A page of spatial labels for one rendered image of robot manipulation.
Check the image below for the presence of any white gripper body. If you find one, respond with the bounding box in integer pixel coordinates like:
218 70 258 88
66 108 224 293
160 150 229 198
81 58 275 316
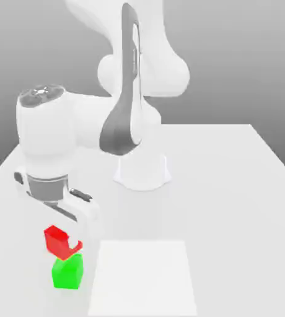
34 191 102 245

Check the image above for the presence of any small red cube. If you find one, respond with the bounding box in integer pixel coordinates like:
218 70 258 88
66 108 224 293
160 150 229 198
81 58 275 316
43 224 84 261

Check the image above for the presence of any small green cube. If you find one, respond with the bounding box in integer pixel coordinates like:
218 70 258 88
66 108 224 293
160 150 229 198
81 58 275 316
51 253 84 290

